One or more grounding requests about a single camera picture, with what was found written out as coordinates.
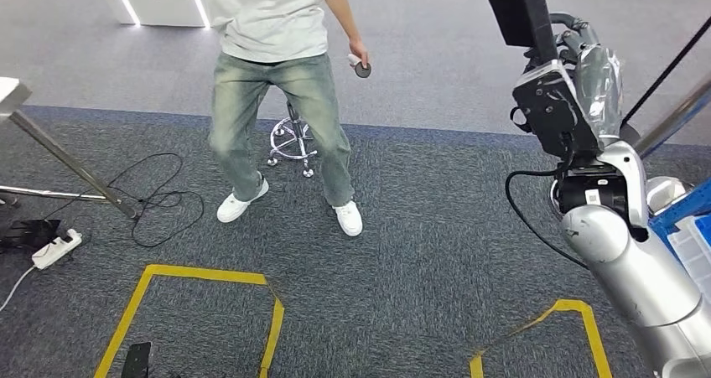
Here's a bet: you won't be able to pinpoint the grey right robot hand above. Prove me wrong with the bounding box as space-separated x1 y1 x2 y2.
549 13 623 142

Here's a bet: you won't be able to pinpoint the long black plastic part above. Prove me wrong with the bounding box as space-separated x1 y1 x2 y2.
479 0 559 63

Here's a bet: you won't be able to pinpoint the black round handheld controller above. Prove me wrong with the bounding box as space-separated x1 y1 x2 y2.
348 53 372 80

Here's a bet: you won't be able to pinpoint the blue metal shelf rack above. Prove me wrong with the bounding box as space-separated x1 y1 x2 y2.
648 178 711 260

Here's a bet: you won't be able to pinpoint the translucent white plastic crate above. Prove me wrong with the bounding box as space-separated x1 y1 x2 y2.
666 215 711 299

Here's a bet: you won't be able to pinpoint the yellow floor tape square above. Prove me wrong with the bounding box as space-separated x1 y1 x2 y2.
469 299 612 378

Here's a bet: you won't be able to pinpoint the chrome stool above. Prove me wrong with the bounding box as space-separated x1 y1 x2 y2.
267 100 319 179

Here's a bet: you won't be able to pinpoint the person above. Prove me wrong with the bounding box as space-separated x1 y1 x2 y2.
136 0 372 238

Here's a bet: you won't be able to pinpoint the white power strip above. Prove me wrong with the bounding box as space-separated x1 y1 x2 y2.
31 229 83 271

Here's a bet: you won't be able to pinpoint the black floor object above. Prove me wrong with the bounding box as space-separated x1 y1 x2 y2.
0 219 62 250

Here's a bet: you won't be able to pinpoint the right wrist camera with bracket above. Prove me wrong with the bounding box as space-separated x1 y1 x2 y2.
510 59 604 163

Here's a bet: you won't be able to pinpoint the black stanchion post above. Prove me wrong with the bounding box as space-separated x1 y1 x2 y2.
620 14 711 143

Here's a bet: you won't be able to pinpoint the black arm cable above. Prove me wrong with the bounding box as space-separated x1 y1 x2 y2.
504 148 590 271

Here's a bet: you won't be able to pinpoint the black floor cables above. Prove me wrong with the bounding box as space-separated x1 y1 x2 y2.
44 152 205 249

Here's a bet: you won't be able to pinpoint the black perforated bracket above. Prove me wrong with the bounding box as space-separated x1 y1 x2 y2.
121 342 152 378

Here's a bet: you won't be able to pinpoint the white power cord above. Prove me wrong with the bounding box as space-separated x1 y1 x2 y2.
0 265 37 313

